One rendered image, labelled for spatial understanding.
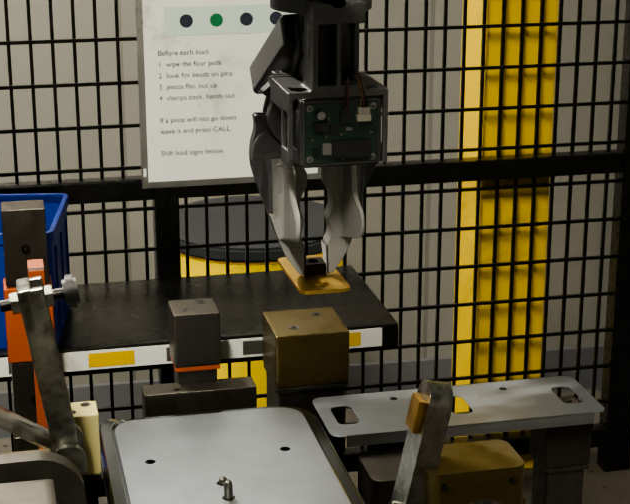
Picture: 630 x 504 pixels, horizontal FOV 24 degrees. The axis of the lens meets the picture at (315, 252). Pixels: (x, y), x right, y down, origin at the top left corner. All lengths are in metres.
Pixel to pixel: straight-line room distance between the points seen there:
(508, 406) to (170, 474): 0.37
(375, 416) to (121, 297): 0.41
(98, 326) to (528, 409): 0.49
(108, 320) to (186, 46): 0.34
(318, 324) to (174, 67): 0.38
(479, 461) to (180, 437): 0.32
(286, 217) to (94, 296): 0.73
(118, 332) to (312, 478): 0.37
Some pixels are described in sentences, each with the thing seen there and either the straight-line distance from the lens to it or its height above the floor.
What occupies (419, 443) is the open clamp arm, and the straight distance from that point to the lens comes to 1.26.
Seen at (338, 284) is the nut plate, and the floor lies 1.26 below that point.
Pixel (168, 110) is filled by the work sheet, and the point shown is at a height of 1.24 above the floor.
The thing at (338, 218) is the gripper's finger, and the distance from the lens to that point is 1.08.
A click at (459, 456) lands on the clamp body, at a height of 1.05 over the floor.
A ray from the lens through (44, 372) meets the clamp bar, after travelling 1.24.
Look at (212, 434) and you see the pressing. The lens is 1.45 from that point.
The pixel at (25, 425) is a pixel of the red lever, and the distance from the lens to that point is 1.27.
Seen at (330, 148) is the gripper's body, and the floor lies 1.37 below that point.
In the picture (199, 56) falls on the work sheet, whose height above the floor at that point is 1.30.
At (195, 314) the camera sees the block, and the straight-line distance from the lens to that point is 1.54.
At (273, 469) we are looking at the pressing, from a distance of 1.37.
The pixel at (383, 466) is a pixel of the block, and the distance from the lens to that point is 1.43.
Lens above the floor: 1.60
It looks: 17 degrees down
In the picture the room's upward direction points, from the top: straight up
